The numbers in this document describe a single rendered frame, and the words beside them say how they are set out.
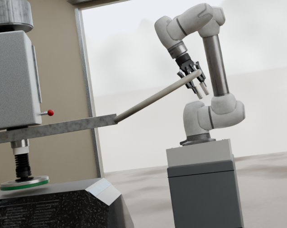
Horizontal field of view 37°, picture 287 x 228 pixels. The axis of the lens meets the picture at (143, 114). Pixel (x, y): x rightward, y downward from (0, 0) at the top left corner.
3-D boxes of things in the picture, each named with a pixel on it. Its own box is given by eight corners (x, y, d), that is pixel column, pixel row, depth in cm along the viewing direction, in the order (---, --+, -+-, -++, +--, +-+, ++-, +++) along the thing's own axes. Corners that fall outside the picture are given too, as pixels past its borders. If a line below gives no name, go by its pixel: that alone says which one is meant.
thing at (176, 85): (116, 124, 178) (112, 118, 178) (111, 125, 227) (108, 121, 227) (215, 67, 184) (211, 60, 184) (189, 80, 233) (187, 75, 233)
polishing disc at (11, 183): (46, 181, 188) (45, 178, 188) (-4, 189, 185) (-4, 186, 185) (50, 176, 209) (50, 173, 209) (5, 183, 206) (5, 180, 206)
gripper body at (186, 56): (184, 54, 219) (193, 69, 219) (171, 61, 216) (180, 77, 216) (190, 49, 212) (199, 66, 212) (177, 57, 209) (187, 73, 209)
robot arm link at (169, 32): (164, 51, 210) (187, 37, 206) (147, 24, 210) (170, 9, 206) (168, 50, 221) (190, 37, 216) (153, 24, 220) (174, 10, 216)
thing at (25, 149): (11, 155, 193) (11, 147, 193) (14, 154, 200) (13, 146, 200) (27, 153, 194) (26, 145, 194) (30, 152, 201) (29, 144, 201)
